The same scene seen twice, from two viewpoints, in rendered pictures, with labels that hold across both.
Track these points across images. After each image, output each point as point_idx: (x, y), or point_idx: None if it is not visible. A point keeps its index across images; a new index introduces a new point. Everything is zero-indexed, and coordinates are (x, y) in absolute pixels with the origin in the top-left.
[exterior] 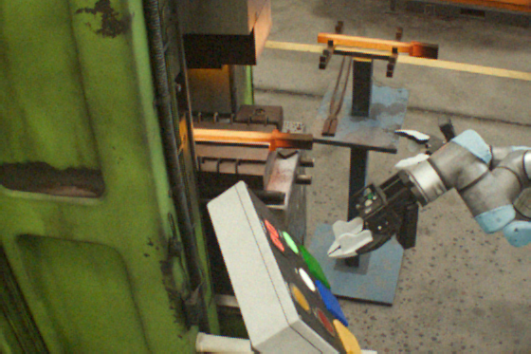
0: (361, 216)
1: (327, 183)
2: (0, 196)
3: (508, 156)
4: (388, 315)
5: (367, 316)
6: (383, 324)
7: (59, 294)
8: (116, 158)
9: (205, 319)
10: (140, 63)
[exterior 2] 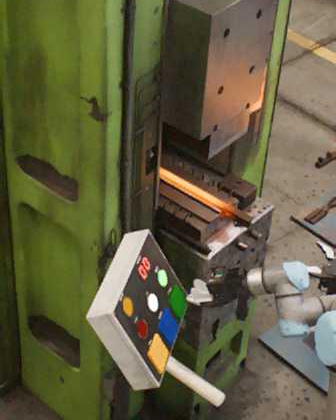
0: (206, 282)
1: None
2: (16, 174)
3: (335, 294)
4: (322, 404)
5: (303, 395)
6: (312, 409)
7: (38, 252)
8: (86, 185)
9: None
10: (111, 139)
